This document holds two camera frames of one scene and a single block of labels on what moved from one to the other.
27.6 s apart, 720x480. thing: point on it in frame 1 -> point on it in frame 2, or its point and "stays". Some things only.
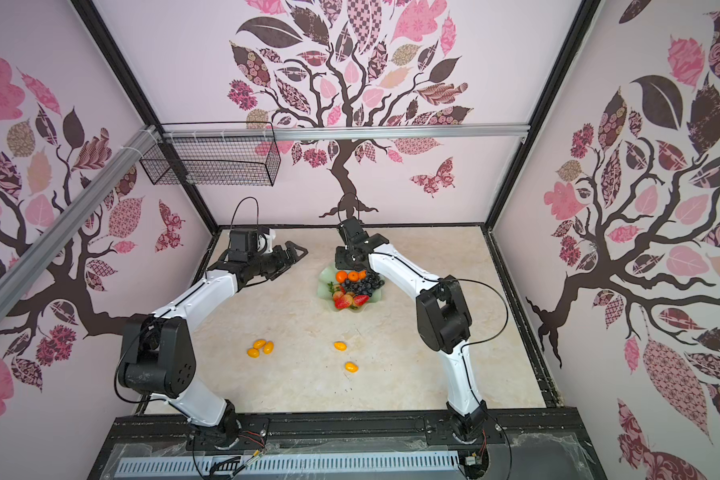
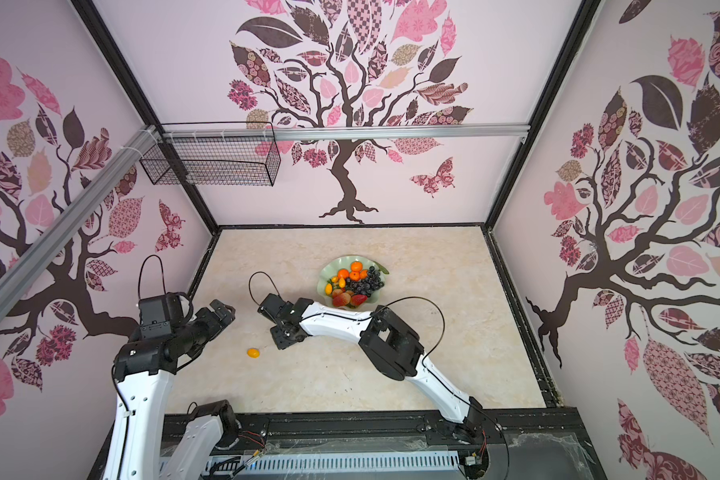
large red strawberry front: x=360 y=300 stays
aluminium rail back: x=343 y=133 stays
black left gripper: x=284 y=262 -> x=215 y=326
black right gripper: x=342 y=264 -> x=282 y=342
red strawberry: x=341 y=302 stays
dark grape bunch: x=365 y=286 stays
